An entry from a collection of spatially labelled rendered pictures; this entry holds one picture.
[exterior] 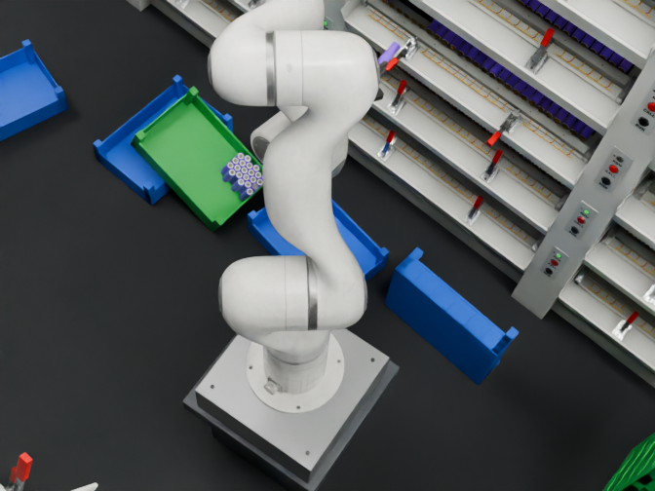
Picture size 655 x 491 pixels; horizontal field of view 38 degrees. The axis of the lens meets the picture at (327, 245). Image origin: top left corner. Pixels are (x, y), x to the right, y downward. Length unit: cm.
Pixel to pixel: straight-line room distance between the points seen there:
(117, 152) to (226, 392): 92
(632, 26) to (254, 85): 69
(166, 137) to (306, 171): 115
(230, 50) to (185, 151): 120
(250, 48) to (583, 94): 76
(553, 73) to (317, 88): 68
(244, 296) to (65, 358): 92
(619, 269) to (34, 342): 133
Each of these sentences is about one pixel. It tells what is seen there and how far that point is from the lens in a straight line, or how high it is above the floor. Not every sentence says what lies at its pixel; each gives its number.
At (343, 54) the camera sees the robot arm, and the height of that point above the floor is 115.
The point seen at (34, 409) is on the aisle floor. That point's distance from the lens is 229.
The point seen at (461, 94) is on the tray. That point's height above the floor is 54.
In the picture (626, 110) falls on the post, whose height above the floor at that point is 80.
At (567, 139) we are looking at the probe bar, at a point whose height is 58.
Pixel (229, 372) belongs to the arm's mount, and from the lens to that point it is 185.
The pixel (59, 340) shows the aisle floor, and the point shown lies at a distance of 233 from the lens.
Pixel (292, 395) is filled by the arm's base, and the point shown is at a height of 39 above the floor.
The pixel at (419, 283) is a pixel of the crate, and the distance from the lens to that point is 216.
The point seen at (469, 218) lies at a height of 15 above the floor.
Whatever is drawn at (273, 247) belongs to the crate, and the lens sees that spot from 233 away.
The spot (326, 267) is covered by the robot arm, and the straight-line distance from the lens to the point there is 142.
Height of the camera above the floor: 213
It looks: 62 degrees down
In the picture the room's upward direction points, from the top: 8 degrees clockwise
